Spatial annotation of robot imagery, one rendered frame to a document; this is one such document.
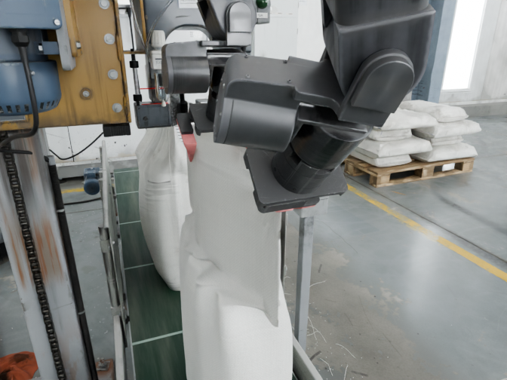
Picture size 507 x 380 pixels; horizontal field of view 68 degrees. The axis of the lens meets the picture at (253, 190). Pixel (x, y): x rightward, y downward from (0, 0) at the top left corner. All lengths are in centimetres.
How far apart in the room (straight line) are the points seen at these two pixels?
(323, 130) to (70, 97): 70
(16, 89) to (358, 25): 58
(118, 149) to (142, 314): 258
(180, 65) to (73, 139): 321
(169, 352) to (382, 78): 103
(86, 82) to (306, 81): 68
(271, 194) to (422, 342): 157
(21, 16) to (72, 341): 88
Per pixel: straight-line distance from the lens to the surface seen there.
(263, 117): 29
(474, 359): 190
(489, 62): 792
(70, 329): 123
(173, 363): 115
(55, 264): 111
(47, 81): 74
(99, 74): 91
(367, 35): 26
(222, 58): 57
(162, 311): 132
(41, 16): 67
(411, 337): 190
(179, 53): 55
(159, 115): 92
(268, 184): 38
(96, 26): 91
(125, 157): 378
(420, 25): 27
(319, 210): 99
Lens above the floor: 119
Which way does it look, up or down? 21 degrees down
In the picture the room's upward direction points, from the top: straight up
